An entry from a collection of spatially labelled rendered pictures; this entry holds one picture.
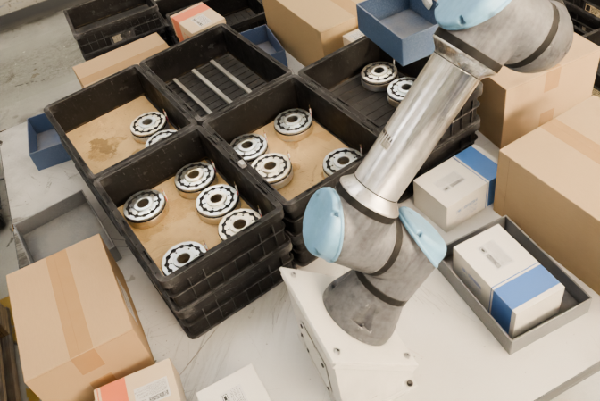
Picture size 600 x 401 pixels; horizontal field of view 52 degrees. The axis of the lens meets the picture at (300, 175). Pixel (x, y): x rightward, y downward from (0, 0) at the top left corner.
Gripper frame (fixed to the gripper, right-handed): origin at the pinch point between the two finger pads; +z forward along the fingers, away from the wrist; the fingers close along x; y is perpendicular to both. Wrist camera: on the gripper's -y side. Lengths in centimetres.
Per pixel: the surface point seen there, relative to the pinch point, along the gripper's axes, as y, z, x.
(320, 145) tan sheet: 2.4, 31.8, 29.7
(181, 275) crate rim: -27, 26, 74
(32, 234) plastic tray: 28, 50, 107
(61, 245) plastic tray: 20, 50, 100
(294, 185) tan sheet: -7, 33, 42
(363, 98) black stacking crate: 13.1, 30.4, 11.3
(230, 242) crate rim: -25, 24, 63
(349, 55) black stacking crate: 24.2, 23.1, 9.7
